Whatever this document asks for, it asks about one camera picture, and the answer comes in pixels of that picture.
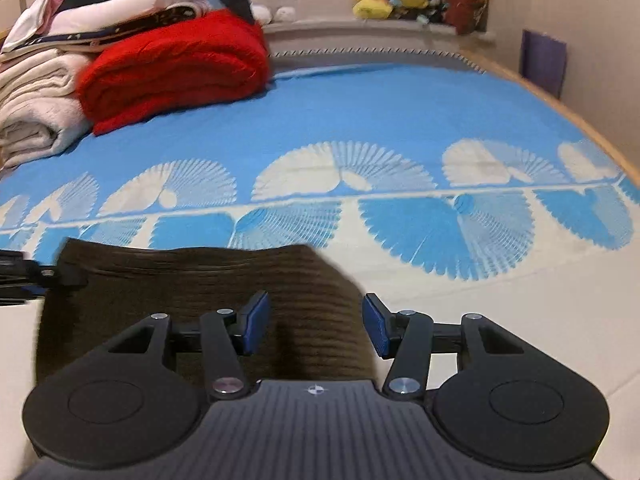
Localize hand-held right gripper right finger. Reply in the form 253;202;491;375
362;292;521;402

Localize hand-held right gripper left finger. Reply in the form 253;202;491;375
106;290;272;402

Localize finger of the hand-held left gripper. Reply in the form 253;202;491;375
0;249;87;306

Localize brown corduroy pants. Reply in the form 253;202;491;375
35;238;378;386

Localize white folded blanket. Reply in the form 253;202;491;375
0;52;96;168

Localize blue white printed bedspread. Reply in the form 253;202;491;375
0;62;640;480

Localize red folded blanket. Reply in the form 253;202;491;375
75;9;273;136

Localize dark patterned folded cloth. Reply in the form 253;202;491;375
0;2;206;58

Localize grey stitched mattress cover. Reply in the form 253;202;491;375
265;47;481;81

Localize pink white folded quilt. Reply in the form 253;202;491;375
2;0;211;53

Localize purple board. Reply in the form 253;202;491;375
520;29;568;100

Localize white plush toy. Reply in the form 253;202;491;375
247;0;301;25

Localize wooden bed frame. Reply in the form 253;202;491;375
465;55;640;186

